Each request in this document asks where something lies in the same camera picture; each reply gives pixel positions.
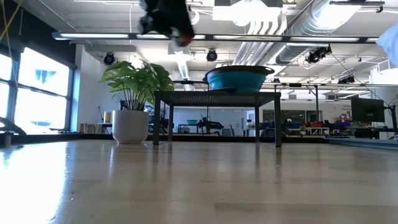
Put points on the blue grey collapsible colander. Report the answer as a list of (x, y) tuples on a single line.
[(237, 81)]

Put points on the black ceiling spotlight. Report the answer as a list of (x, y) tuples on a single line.
[(109, 59), (211, 55), (317, 55)]

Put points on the overhead LED light bar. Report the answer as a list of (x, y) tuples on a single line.
[(109, 36)]

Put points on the grey perforated metal shelf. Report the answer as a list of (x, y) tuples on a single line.
[(214, 98)]

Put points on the teal bin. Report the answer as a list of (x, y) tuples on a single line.
[(191, 121)]

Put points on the black background machine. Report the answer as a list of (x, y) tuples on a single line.
[(211, 123)]

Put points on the green plant in white pot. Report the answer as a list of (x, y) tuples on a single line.
[(130, 124)]

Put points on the yellow canister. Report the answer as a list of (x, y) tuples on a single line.
[(107, 117)]

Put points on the light wooden boxes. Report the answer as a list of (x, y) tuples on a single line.
[(88, 128)]

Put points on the large window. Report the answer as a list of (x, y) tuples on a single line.
[(40, 93)]

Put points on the black monitor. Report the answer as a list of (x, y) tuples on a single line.
[(367, 109)]

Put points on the person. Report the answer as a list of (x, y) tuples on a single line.
[(391, 43)]

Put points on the silver ventilation duct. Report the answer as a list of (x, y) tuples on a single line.
[(311, 18)]

